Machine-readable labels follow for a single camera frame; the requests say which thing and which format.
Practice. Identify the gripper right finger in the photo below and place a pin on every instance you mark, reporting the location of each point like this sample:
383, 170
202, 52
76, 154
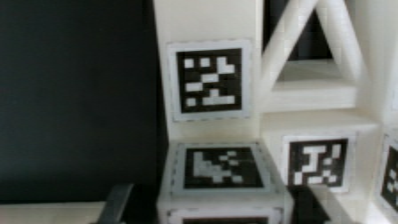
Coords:
317, 208

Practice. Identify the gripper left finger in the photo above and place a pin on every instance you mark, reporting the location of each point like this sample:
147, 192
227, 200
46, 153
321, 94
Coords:
129, 207

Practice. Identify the white chair leg back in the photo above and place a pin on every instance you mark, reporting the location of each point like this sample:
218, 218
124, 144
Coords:
221, 187

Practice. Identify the white cross brace piece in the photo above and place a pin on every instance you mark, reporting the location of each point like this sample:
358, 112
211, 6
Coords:
314, 84

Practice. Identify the white long side rail front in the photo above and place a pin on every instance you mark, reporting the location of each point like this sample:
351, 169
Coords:
211, 38

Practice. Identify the white long side rail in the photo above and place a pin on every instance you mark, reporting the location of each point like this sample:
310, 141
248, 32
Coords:
211, 38
376, 20

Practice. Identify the white long side rail back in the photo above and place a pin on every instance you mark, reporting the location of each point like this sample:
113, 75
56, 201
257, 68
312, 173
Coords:
376, 20

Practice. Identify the white front fence rail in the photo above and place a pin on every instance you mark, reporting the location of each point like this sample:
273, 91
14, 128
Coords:
53, 213

